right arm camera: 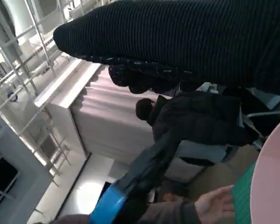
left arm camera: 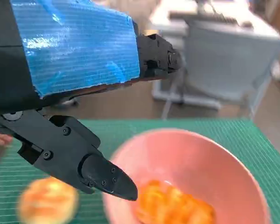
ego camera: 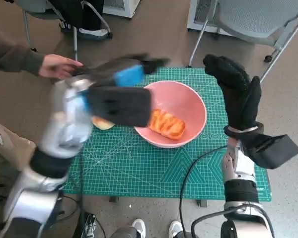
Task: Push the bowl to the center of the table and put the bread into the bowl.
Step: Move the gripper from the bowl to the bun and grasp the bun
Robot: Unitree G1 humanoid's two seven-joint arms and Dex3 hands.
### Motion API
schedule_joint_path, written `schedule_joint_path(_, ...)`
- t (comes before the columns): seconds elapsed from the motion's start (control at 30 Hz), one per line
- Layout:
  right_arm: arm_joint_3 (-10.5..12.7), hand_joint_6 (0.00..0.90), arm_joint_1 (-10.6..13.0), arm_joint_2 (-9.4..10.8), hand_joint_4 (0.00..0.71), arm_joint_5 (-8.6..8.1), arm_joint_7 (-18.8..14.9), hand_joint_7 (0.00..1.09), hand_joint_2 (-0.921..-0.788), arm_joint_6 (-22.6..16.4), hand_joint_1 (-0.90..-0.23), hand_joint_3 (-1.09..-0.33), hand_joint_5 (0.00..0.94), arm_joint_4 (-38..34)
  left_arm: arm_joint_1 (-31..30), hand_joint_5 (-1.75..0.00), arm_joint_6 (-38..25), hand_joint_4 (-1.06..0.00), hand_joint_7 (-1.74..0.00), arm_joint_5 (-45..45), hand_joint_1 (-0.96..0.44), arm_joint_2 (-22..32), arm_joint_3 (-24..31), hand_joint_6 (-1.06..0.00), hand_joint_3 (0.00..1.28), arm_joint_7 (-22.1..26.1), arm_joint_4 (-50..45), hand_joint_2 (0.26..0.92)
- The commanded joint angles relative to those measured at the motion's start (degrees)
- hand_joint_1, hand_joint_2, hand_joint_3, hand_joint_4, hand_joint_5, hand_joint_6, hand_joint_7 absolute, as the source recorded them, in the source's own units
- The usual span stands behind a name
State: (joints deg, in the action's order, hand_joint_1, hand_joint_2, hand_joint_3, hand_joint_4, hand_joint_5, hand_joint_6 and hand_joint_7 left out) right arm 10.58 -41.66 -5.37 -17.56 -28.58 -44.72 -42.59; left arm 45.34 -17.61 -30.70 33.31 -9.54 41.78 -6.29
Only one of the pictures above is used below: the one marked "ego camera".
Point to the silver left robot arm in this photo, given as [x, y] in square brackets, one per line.
[64, 129]

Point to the person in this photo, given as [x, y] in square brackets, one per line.
[7, 143]
[87, 12]

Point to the grey mesh office chair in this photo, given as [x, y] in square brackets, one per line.
[258, 17]

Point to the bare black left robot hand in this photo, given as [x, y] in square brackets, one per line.
[126, 74]

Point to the green cutting mat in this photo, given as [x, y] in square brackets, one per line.
[139, 168]

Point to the orange braided toy bread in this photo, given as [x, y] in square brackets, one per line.
[167, 124]

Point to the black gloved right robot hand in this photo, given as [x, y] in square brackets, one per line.
[241, 99]

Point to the black floor device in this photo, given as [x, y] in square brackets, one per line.
[87, 228]

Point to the person's forearm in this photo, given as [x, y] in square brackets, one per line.
[12, 54]

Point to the pale round toy bun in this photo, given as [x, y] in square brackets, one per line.
[103, 125]

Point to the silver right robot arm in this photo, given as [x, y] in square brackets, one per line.
[241, 193]

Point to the black table clamp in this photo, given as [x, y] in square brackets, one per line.
[202, 203]
[113, 199]

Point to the pink bowl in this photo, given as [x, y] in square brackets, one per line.
[178, 99]

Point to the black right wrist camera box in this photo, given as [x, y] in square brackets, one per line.
[275, 151]

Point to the white perforated cabinet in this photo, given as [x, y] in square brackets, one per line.
[119, 7]
[200, 13]

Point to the person's hand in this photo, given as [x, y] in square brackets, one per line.
[57, 67]

